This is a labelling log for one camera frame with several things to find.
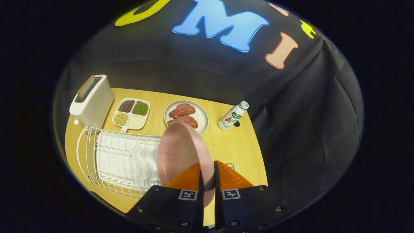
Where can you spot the white green-label drink bottle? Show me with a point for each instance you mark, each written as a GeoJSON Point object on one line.
{"type": "Point", "coordinates": [231, 117]}

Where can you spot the pile of green beans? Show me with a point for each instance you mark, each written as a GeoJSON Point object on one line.
{"type": "Point", "coordinates": [140, 108]}

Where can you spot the black backdrop cloth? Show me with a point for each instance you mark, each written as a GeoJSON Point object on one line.
{"type": "Point", "coordinates": [307, 113]}

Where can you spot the white divided dish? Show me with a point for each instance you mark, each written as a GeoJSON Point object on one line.
{"type": "Point", "coordinates": [136, 122]}

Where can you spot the white drip tray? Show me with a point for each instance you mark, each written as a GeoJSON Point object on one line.
{"type": "Point", "coordinates": [129, 161]}

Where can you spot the toast bread slice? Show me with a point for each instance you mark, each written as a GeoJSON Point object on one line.
{"type": "Point", "coordinates": [85, 86]}

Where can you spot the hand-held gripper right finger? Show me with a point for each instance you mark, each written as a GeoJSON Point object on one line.
{"type": "Point", "coordinates": [217, 200]}

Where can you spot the beige round plate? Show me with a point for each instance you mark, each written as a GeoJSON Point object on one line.
{"type": "Point", "coordinates": [202, 116]}

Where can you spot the pile of yellow beans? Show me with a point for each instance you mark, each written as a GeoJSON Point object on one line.
{"type": "Point", "coordinates": [121, 119]}

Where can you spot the pink plate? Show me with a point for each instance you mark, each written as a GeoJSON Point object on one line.
{"type": "Point", "coordinates": [181, 152]}

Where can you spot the cream toaster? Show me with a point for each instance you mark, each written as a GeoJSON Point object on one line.
{"type": "Point", "coordinates": [97, 103]}

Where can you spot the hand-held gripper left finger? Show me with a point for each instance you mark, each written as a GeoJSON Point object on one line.
{"type": "Point", "coordinates": [201, 200]}

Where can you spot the pile of dark red beans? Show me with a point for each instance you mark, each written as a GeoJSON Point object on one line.
{"type": "Point", "coordinates": [126, 105]}

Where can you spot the red meat piece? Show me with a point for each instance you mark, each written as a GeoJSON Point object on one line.
{"type": "Point", "coordinates": [186, 120]}
{"type": "Point", "coordinates": [182, 110]}

